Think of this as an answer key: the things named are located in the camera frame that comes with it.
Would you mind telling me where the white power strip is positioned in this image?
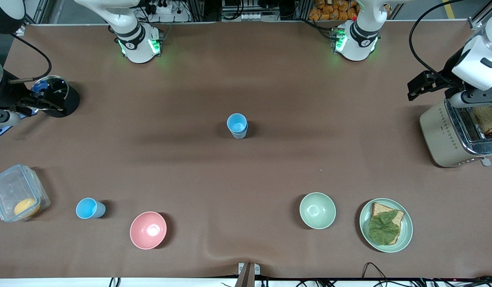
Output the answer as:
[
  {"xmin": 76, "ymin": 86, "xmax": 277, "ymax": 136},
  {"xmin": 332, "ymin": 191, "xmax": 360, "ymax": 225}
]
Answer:
[{"xmin": 148, "ymin": 0, "xmax": 175, "ymax": 15}]

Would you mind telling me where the bright blue plastic cup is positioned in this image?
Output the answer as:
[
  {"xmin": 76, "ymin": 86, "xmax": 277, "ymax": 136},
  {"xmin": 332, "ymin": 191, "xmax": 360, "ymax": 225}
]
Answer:
[
  {"xmin": 76, "ymin": 198, "xmax": 106, "ymax": 219},
  {"xmin": 227, "ymin": 113, "xmax": 248, "ymax": 134}
]

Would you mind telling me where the pale green plate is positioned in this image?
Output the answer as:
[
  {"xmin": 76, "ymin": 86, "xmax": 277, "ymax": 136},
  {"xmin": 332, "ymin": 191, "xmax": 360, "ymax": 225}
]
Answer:
[{"xmin": 359, "ymin": 198, "xmax": 413, "ymax": 253}]

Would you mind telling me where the pink bowl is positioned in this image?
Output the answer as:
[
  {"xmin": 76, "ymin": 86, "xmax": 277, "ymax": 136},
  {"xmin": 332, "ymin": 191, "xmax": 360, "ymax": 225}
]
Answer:
[{"xmin": 130, "ymin": 211, "xmax": 167, "ymax": 250}]

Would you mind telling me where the clear plastic food container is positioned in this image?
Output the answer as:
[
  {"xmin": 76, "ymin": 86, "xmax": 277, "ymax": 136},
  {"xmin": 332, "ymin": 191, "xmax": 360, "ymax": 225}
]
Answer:
[{"xmin": 0, "ymin": 164, "xmax": 51, "ymax": 222}]

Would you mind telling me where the orange snack packets pile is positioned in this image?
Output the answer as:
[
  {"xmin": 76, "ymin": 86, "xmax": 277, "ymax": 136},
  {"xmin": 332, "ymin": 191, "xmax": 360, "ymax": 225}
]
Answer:
[{"xmin": 309, "ymin": 0, "xmax": 391, "ymax": 21}]

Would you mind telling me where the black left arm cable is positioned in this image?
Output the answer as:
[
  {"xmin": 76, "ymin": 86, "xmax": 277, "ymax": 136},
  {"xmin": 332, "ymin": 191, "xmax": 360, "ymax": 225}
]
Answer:
[{"xmin": 409, "ymin": 0, "xmax": 472, "ymax": 77}]

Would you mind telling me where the beige and chrome toaster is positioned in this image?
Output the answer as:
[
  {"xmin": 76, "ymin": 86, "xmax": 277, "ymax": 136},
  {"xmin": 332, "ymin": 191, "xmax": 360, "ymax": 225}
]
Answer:
[{"xmin": 420, "ymin": 98, "xmax": 492, "ymax": 168}]

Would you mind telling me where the brown table cloth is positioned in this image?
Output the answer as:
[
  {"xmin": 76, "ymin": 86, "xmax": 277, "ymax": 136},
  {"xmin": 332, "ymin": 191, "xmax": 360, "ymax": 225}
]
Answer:
[{"xmin": 0, "ymin": 20, "xmax": 492, "ymax": 279}]

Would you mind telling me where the aluminium frame profile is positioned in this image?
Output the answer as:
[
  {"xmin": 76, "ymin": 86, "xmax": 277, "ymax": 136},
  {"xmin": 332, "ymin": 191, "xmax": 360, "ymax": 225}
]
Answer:
[{"xmin": 467, "ymin": 0, "xmax": 492, "ymax": 30}]

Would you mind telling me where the black looped floor cable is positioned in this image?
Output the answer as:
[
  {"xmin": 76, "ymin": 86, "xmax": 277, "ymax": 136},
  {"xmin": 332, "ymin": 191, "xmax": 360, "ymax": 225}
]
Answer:
[{"xmin": 362, "ymin": 262, "xmax": 391, "ymax": 280}]

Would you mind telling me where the green lettuce leaf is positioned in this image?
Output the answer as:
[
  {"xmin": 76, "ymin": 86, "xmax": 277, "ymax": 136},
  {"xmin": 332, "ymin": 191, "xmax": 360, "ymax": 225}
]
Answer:
[{"xmin": 368, "ymin": 210, "xmax": 401, "ymax": 245}]

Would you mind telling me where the dark toast slice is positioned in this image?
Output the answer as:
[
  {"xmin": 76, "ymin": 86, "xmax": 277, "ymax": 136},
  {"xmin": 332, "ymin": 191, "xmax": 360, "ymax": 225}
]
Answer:
[{"xmin": 471, "ymin": 106, "xmax": 492, "ymax": 134}]

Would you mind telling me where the brown bread slice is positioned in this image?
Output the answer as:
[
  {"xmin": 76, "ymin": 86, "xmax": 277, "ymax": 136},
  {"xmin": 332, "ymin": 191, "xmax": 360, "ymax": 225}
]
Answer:
[{"xmin": 370, "ymin": 202, "xmax": 405, "ymax": 245}]

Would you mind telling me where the pale green bowl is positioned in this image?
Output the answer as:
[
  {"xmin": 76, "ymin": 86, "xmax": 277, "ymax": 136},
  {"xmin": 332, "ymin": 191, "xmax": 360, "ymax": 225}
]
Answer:
[{"xmin": 299, "ymin": 193, "xmax": 337, "ymax": 230}]

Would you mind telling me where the yellow round food piece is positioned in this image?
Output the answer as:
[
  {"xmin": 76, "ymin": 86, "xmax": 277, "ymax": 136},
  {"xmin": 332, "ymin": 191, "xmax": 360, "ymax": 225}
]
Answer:
[{"xmin": 14, "ymin": 198, "xmax": 41, "ymax": 218}]

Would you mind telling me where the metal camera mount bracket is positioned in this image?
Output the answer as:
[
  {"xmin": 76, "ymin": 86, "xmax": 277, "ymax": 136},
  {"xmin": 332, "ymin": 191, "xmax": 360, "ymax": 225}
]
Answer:
[{"xmin": 238, "ymin": 262, "xmax": 260, "ymax": 287}]

